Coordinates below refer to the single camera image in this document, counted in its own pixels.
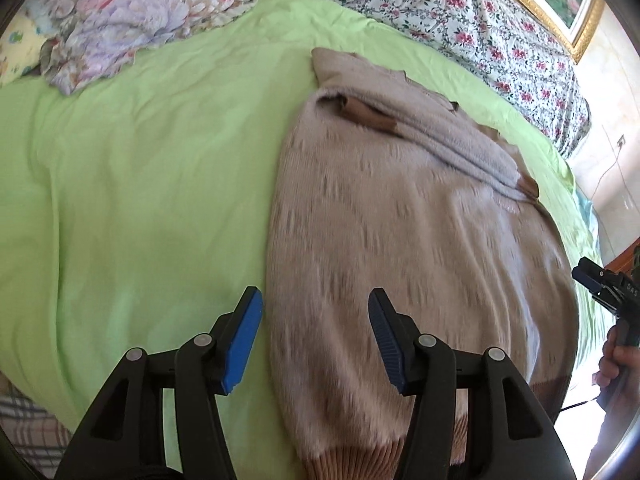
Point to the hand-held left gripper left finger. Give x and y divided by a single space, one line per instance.
244 340

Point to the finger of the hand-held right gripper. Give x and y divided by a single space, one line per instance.
587 282
590 266

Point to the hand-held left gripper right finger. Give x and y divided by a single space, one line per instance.
386 340

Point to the beige knit sweater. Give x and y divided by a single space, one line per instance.
400 240

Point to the person's right hand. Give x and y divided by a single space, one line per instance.
617 365

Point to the light blue cloth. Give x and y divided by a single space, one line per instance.
590 215

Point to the light green bed sheet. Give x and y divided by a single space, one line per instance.
150 200

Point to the plaid cloth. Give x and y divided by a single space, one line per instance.
27 430

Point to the small-flower patterned pillow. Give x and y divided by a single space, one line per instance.
450 15

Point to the purple floral pillow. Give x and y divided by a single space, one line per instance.
130 20

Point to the yellow cartoon print pillow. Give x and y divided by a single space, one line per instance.
17 50

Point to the white wall socket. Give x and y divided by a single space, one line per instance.
621 141

